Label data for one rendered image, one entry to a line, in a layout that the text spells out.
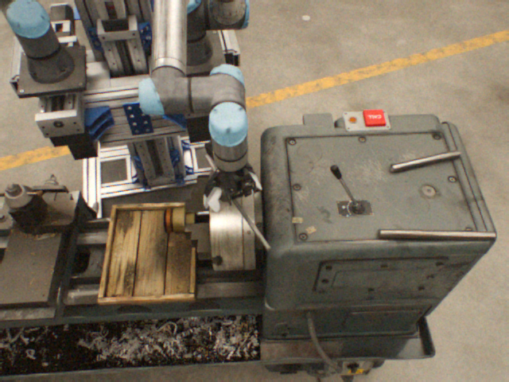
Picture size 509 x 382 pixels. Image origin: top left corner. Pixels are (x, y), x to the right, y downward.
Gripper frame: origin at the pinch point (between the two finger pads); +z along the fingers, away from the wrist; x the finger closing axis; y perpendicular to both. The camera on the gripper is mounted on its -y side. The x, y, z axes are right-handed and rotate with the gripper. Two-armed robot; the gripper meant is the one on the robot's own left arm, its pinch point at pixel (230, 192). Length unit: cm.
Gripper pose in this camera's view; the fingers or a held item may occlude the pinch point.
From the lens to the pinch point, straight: 122.8
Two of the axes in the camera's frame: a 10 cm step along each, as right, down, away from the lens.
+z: 0.0, 4.6, 8.9
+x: 8.7, -4.4, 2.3
